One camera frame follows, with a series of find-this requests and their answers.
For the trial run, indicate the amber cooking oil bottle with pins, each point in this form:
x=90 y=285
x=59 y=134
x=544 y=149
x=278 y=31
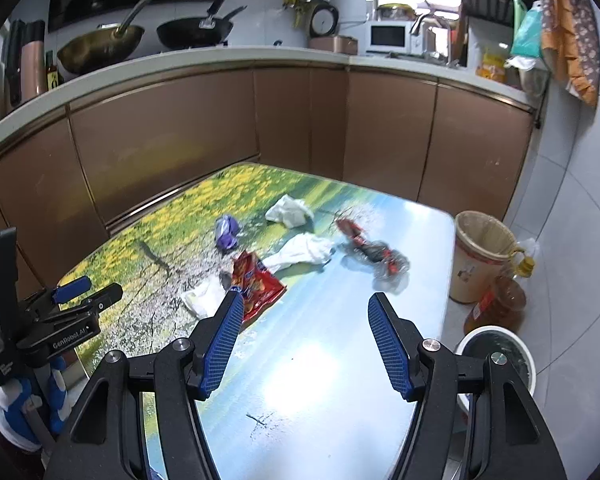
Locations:
x=500 y=305

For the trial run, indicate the beige waste bin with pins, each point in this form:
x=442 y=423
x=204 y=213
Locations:
x=467 y=275

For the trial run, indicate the white plastic bag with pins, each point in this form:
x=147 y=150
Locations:
x=202 y=300

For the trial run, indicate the purple snack wrapper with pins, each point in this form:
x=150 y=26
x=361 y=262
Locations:
x=226 y=232

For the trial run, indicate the translucent plastic bag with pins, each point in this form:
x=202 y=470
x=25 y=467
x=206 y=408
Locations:
x=527 y=77

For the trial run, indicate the yellow detergent bottle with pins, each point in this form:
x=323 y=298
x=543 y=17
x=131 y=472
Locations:
x=491 y=67

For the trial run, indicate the wooden cutting board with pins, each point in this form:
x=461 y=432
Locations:
x=460 y=45

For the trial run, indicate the rose gold rice cooker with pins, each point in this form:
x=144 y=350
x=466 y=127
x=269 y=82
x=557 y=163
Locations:
x=337 y=44

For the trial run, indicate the white rimmed trash can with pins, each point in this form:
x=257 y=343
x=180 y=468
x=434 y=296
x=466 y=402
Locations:
x=500 y=355

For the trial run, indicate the person's left hand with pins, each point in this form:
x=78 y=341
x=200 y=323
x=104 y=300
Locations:
x=12 y=410

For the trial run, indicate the rose gold thermos flask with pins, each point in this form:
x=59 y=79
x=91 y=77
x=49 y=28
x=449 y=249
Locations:
x=32 y=65

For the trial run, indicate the green plastic bag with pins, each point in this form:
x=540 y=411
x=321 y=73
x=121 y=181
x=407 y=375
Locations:
x=527 y=35

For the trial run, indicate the steel kitchen faucet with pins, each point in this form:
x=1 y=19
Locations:
x=422 y=22

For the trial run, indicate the white microwave oven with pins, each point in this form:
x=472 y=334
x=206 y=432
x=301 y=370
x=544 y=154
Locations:
x=387 y=35

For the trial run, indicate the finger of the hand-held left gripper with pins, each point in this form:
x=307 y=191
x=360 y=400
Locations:
x=72 y=288
x=102 y=297

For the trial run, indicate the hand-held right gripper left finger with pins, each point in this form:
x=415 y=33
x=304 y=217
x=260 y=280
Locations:
x=222 y=345

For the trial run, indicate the red snack bag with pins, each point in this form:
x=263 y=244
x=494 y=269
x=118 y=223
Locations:
x=257 y=282

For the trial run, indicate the black frying pan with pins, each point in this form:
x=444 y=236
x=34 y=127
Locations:
x=190 y=32

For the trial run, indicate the white tissue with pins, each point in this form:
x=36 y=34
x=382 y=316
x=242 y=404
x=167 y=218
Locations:
x=302 y=252
x=290 y=210

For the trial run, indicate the brass wok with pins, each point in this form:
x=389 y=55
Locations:
x=100 y=50

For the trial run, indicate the small dark sauce bottle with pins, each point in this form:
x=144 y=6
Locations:
x=53 y=72

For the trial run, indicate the white kitchen countertop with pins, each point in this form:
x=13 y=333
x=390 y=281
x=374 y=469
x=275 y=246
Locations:
x=180 y=62

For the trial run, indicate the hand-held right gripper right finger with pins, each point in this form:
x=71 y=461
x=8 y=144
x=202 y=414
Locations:
x=390 y=347

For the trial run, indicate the floral orange trimmed apron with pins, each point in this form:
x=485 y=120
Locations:
x=575 y=35

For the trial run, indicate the steel pot with lid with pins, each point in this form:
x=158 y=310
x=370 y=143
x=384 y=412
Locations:
x=395 y=12

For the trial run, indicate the clear wrapper with red print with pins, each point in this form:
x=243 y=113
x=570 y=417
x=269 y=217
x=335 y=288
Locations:
x=387 y=262

